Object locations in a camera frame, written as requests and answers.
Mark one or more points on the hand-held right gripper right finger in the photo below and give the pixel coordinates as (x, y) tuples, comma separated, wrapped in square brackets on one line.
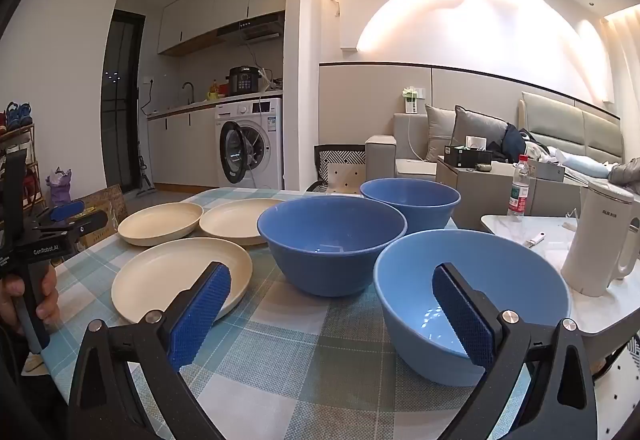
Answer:
[(462, 315)]

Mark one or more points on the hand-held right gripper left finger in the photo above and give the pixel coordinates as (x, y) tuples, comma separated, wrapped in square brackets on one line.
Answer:
[(200, 315)]

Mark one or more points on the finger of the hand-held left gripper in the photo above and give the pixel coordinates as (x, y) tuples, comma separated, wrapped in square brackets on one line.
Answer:
[(92, 221), (67, 211)]

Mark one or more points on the light blue bowl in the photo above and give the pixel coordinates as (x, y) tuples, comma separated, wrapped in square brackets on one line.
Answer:
[(407, 315)]

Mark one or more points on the cream plate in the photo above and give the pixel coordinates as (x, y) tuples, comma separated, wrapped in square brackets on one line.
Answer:
[(155, 222), (165, 270), (230, 220)]

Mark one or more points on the large blue bowl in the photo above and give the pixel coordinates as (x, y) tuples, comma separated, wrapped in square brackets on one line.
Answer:
[(325, 275)]

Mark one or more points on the person's left hand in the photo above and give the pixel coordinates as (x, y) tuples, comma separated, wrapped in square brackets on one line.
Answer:
[(47, 300)]

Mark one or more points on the purple bag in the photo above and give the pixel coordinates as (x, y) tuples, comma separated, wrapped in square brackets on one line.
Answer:
[(60, 187)]

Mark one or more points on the cardboard box on floor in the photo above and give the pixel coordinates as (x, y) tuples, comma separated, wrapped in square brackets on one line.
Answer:
[(107, 201)]

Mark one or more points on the wooden shoe rack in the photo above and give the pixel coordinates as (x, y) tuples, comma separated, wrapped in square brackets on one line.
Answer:
[(27, 159)]

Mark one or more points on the floor mop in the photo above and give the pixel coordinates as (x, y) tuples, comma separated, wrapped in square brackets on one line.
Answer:
[(145, 180)]

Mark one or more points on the assorted shoes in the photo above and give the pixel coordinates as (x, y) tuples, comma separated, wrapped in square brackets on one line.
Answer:
[(17, 114)]

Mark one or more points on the white marble side table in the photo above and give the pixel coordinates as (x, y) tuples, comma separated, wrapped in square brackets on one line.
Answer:
[(540, 270)]

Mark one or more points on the dark blue bowl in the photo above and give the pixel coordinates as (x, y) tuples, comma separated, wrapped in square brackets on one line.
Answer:
[(425, 215)]

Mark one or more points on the black door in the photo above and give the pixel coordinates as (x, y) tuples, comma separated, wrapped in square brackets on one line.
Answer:
[(120, 109)]

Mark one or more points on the kitchen base cabinet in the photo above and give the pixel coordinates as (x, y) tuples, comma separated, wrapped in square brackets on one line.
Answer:
[(185, 144)]

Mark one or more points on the grey side cabinet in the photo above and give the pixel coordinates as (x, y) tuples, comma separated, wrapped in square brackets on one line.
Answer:
[(475, 195)]

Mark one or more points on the plastic water bottle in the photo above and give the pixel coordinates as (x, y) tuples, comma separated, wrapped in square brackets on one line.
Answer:
[(518, 192)]

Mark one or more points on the white electric kettle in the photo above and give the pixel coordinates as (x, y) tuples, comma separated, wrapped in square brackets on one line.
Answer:
[(595, 240)]

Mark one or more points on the black tray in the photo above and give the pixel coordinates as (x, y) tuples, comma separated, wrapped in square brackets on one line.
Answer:
[(467, 157)]

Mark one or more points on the kitchen faucet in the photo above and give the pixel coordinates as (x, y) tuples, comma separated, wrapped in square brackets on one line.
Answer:
[(190, 89)]

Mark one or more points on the white cardboard box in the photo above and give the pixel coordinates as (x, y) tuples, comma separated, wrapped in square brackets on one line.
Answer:
[(547, 170)]

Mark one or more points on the white washing machine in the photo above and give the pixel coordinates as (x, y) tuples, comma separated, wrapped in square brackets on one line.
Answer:
[(265, 154)]

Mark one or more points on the navy bag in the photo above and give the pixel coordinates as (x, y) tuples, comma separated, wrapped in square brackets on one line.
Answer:
[(514, 142)]

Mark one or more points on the grey sofa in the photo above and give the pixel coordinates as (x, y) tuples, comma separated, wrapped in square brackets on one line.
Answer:
[(380, 154)]

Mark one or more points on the dark grey cushion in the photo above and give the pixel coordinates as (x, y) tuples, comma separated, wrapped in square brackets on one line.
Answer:
[(477, 132)]

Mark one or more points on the bed with grey duvet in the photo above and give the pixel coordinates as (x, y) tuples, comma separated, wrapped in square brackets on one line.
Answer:
[(590, 182)]

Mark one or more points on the light grey cushion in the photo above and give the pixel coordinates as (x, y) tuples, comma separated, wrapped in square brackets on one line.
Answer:
[(440, 129)]

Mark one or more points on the patterned folding mat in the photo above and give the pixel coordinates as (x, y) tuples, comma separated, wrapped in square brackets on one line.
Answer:
[(340, 169)]

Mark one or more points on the light blue pillow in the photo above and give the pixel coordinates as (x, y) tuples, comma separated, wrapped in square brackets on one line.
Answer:
[(585, 164)]

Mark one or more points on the black pressure cooker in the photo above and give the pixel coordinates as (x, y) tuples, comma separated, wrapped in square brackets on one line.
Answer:
[(243, 80)]

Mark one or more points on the grey duvet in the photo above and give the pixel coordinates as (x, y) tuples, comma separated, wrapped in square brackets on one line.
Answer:
[(625, 174)]

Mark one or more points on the padded bed headboard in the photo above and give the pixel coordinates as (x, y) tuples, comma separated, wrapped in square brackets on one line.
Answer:
[(560, 119)]

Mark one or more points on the range hood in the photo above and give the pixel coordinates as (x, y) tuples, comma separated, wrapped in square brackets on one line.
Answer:
[(250, 30)]

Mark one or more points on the white curtain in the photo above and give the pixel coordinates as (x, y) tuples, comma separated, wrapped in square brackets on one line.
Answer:
[(627, 69)]

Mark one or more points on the wall socket with plant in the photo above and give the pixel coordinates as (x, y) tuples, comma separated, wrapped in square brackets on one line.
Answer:
[(412, 100)]

